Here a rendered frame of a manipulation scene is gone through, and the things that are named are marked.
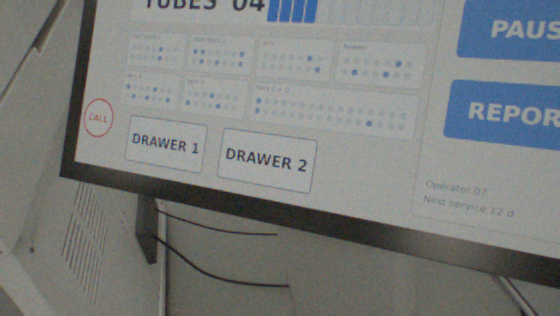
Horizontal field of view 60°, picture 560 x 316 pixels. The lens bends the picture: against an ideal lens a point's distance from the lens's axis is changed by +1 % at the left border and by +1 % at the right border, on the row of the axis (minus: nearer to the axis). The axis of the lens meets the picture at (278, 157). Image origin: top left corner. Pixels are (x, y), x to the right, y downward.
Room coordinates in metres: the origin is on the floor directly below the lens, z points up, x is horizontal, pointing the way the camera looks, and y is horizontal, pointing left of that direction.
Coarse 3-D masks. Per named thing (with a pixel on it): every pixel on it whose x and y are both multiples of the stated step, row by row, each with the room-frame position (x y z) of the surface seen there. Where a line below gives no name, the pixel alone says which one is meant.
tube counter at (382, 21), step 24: (240, 0) 0.44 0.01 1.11; (264, 0) 0.43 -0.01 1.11; (288, 0) 0.42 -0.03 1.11; (312, 0) 0.41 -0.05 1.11; (336, 0) 0.40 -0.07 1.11; (360, 0) 0.39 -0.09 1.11; (384, 0) 0.37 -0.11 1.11; (408, 0) 0.37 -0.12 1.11; (432, 0) 0.36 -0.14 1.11; (240, 24) 0.43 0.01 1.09; (264, 24) 0.42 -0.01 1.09; (288, 24) 0.41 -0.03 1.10; (312, 24) 0.39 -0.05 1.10; (336, 24) 0.38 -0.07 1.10; (360, 24) 0.37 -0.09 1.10; (384, 24) 0.36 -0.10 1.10; (408, 24) 0.35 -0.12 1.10; (432, 24) 0.34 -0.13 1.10
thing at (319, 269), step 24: (288, 240) 0.43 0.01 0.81; (312, 240) 0.41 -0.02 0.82; (336, 240) 0.39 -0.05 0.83; (288, 264) 0.43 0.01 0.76; (312, 264) 0.41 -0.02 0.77; (336, 264) 0.39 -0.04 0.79; (360, 264) 0.38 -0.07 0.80; (384, 264) 0.36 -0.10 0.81; (408, 264) 0.41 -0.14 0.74; (312, 288) 0.42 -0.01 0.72; (336, 288) 0.40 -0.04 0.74; (360, 288) 0.38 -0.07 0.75; (384, 288) 0.36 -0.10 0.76; (408, 288) 0.41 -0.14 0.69; (312, 312) 0.42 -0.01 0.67; (336, 312) 0.40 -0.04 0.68; (360, 312) 0.38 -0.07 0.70; (384, 312) 0.36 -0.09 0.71; (408, 312) 0.41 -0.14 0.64
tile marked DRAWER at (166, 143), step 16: (128, 128) 0.43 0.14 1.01; (144, 128) 0.42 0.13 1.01; (160, 128) 0.41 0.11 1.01; (176, 128) 0.40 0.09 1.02; (192, 128) 0.39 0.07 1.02; (128, 144) 0.42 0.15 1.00; (144, 144) 0.41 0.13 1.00; (160, 144) 0.40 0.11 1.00; (176, 144) 0.39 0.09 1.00; (192, 144) 0.38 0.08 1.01; (128, 160) 0.41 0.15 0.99; (144, 160) 0.40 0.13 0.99; (160, 160) 0.39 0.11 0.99; (176, 160) 0.38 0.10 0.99; (192, 160) 0.37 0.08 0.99
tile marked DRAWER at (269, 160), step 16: (224, 128) 0.38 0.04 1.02; (240, 128) 0.37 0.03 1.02; (224, 144) 0.37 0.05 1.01; (240, 144) 0.36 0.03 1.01; (256, 144) 0.35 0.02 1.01; (272, 144) 0.35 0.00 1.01; (288, 144) 0.34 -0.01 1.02; (304, 144) 0.33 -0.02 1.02; (224, 160) 0.36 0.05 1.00; (240, 160) 0.35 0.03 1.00; (256, 160) 0.34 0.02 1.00; (272, 160) 0.34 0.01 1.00; (288, 160) 0.33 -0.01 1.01; (304, 160) 0.32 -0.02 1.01; (224, 176) 0.35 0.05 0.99; (240, 176) 0.34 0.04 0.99; (256, 176) 0.34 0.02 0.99; (272, 176) 0.33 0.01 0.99; (288, 176) 0.32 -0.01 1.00; (304, 176) 0.32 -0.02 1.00; (304, 192) 0.31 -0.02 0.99
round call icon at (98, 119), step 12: (96, 96) 0.47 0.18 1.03; (84, 108) 0.47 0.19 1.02; (96, 108) 0.46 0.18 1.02; (108, 108) 0.45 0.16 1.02; (84, 120) 0.46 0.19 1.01; (96, 120) 0.45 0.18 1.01; (108, 120) 0.44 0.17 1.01; (84, 132) 0.45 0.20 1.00; (96, 132) 0.44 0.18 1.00; (108, 132) 0.44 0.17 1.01
